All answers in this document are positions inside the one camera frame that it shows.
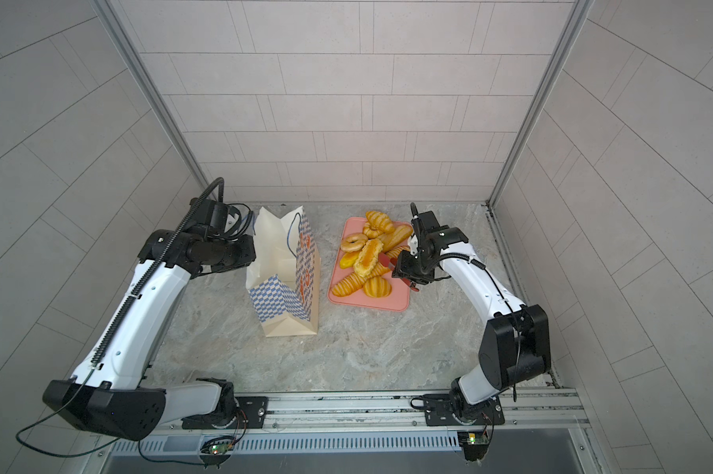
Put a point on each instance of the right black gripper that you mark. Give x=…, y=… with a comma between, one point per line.
x=404, y=264

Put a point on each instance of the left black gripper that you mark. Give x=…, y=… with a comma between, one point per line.
x=250, y=256

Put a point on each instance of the red tongs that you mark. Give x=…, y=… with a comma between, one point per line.
x=392, y=263

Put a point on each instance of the round ridged bread bottom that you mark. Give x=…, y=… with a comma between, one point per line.
x=377, y=287

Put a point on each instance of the jam-filled ridged bread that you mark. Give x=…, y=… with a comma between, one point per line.
x=368, y=257

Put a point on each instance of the checkered paper bag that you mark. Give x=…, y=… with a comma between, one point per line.
x=284, y=280

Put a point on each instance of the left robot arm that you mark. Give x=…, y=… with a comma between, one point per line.
x=105, y=395

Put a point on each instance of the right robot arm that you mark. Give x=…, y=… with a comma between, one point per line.
x=516, y=343

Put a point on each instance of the long oval bread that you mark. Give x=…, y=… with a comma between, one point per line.
x=394, y=239

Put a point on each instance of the long ridged bread right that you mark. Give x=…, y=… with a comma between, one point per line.
x=380, y=270

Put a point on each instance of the small twisted bread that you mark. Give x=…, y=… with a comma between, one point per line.
x=371, y=232

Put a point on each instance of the croissant bread top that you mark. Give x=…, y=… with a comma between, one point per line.
x=379, y=221

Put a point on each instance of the long ridged bread bottom-left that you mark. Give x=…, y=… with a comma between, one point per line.
x=348, y=285

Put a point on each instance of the small yellow bread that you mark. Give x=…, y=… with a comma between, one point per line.
x=348, y=260

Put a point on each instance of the pink tray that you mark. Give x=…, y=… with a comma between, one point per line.
x=398, y=300

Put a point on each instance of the right circuit board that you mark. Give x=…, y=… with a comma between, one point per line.
x=474, y=445

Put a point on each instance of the circuit board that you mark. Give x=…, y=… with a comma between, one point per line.
x=474, y=445
x=221, y=446

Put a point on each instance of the left circuit board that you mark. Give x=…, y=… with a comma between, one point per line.
x=221, y=446

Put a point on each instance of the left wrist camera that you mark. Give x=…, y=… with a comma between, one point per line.
x=216, y=220

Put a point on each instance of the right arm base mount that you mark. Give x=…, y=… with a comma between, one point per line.
x=441, y=410

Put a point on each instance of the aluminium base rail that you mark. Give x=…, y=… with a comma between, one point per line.
x=532, y=408

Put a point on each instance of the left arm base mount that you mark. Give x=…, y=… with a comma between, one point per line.
x=244, y=413

